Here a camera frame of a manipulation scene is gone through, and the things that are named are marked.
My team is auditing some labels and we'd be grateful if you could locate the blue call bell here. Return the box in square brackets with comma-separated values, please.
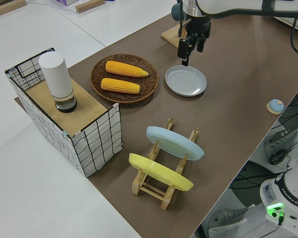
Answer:
[266, 99, 285, 115]

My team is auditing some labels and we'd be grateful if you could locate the wooden box lid board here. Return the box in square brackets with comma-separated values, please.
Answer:
[24, 79, 109, 138]

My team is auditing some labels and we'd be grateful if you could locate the teal mug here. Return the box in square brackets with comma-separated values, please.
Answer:
[170, 3, 186, 22]

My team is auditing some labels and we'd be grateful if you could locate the gray plate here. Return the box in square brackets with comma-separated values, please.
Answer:
[165, 65, 208, 97]

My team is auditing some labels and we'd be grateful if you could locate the wooden plate rack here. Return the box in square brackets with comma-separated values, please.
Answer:
[131, 117, 199, 211]

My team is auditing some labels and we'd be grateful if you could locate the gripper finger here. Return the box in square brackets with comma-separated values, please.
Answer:
[177, 34, 195, 67]
[196, 34, 206, 53]

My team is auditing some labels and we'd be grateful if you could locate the light blue plate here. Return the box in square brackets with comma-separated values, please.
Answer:
[146, 125, 205, 161]

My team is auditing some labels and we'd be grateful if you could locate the black base cable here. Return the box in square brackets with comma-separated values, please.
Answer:
[228, 138, 298, 191]

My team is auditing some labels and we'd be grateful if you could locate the short blunt corn cob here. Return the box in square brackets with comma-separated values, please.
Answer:
[100, 77, 141, 95]

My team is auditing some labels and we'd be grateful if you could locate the wooden mug tree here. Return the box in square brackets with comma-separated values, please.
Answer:
[160, 18, 192, 48]

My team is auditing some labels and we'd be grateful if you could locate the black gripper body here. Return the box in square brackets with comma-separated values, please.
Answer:
[187, 16, 212, 40]

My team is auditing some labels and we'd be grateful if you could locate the brown wicker basket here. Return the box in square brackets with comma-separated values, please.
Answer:
[90, 54, 159, 104]

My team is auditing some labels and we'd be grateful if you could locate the wooden block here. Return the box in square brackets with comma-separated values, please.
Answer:
[75, 0, 105, 13]
[0, 2, 15, 17]

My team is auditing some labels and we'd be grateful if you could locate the wire grid storage box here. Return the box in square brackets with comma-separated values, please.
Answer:
[4, 47, 122, 178]

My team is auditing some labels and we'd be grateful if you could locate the purple box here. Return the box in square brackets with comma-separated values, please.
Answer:
[55, 0, 79, 7]

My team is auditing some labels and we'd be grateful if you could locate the long pointed corn cob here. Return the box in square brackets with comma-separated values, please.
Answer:
[105, 60, 149, 77]

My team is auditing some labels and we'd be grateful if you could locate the yellow plate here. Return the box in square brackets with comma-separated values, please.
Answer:
[128, 153, 195, 192]

